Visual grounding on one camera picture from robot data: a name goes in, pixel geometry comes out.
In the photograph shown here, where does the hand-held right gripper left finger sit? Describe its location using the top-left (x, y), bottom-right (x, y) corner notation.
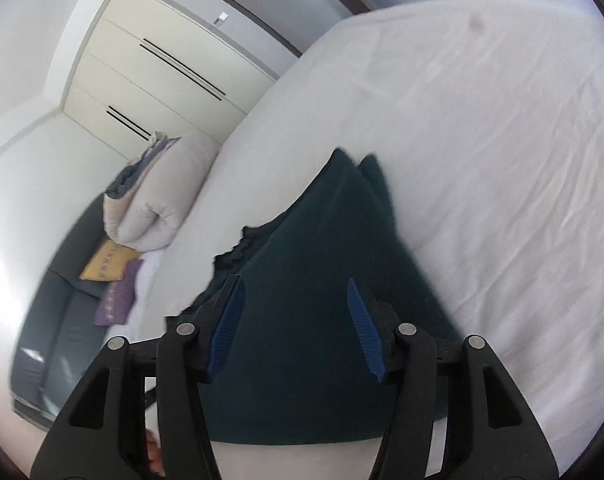
top-left (30, 275), bottom-right (247, 480)

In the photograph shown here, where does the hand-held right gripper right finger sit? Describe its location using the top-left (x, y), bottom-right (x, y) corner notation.
top-left (347, 277), bottom-right (561, 480)

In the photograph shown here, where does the dark green sweater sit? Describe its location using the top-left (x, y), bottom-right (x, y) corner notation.
top-left (164, 147), bottom-right (466, 447)

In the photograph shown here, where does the person's left hand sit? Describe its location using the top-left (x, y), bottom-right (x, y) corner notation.
top-left (146, 431), bottom-right (167, 477)

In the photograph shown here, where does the purple patterned pillow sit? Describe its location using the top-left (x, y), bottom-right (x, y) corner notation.
top-left (94, 259), bottom-right (145, 326)

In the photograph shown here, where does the yellow patterned pillow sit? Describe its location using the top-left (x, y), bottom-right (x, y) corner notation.
top-left (79, 240), bottom-right (143, 281)

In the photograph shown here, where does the folded beige duvet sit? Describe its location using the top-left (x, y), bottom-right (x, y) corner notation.
top-left (104, 132), bottom-right (221, 252)

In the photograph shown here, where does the grey padded headboard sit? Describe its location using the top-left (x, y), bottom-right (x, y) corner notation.
top-left (10, 194), bottom-right (148, 417)

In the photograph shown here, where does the folded grey blanket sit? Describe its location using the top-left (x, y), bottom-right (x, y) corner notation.
top-left (105, 136), bottom-right (179, 199)

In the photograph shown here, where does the bed with white sheet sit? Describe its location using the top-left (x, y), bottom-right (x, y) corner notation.
top-left (106, 0), bottom-right (604, 480)

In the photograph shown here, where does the cream wardrobe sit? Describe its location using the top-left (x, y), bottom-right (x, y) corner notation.
top-left (60, 0), bottom-right (283, 154)

